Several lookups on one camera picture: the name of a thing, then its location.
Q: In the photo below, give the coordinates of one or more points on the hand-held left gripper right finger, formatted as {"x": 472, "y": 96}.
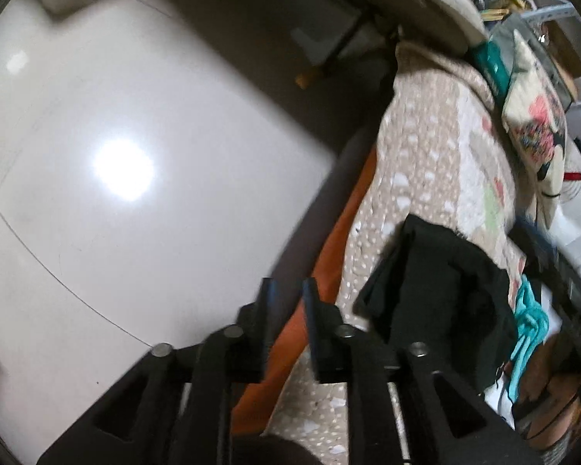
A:
{"x": 315, "y": 322}

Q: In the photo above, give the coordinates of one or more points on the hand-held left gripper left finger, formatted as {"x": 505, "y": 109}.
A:
{"x": 265, "y": 315}

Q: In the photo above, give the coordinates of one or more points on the black pants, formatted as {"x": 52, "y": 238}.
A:
{"x": 440, "y": 295}

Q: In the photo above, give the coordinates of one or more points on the person's right hand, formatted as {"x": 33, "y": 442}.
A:
{"x": 552, "y": 397}

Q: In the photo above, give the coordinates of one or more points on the teal cloth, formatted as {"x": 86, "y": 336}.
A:
{"x": 530, "y": 319}

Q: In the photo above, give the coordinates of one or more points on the orange bed sheet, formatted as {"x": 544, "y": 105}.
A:
{"x": 329, "y": 281}

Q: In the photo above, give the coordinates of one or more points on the cream printed pillow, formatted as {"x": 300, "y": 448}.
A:
{"x": 532, "y": 126}

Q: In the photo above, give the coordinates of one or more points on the beige quilted blanket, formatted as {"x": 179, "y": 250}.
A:
{"x": 431, "y": 155}

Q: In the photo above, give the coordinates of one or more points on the teal folded fabric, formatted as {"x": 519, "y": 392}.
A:
{"x": 489, "y": 70}

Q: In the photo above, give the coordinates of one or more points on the cardboard box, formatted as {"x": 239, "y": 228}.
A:
{"x": 569, "y": 53}

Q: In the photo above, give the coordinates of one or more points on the black furniture leg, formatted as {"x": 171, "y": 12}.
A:
{"x": 331, "y": 58}

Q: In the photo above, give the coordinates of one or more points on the grey metal rack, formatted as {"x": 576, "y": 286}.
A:
{"x": 557, "y": 14}

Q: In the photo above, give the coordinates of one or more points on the folded beige blanket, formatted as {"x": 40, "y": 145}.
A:
{"x": 426, "y": 0}

